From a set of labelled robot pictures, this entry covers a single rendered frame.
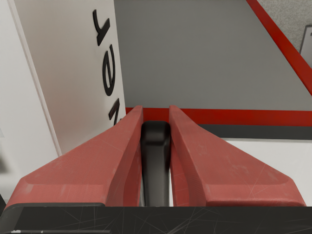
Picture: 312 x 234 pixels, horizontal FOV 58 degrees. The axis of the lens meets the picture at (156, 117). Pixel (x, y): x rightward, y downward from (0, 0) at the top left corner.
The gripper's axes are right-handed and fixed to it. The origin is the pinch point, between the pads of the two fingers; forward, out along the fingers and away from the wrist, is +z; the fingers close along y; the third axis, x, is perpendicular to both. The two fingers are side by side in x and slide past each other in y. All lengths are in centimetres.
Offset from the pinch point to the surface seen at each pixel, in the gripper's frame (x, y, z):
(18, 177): 11.1, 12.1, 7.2
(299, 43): 30, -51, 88
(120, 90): 2.4, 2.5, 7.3
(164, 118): 13.4, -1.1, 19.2
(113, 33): -1.9, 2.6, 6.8
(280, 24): 23, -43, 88
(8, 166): 9.8, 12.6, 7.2
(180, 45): 13.0, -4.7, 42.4
